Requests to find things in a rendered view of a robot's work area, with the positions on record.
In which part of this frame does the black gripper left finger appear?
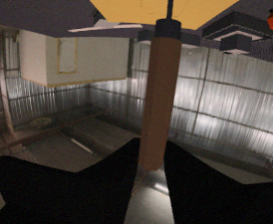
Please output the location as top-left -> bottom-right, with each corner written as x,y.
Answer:
0,138 -> 140,224

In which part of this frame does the brown-handled awl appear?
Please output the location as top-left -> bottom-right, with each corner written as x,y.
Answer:
137,0 -> 182,171

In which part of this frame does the orange panel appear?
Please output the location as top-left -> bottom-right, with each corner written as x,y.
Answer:
91,0 -> 238,30

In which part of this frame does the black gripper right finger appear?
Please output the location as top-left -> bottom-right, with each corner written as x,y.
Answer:
164,140 -> 273,224

